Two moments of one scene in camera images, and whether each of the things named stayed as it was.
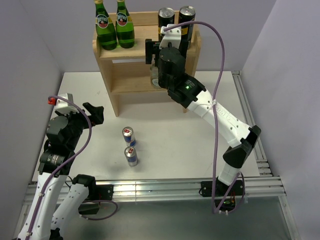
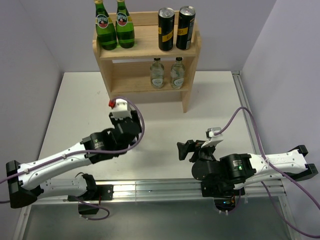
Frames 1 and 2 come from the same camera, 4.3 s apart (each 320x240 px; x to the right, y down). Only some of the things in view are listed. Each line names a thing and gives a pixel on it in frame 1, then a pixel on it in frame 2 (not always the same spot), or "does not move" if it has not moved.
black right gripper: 151,48 -> 184,148
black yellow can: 166,16 does not move
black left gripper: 96,113 -> 134,116
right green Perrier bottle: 124,27 does not move
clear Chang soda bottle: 154,75 does not move
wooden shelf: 126,71 does not move
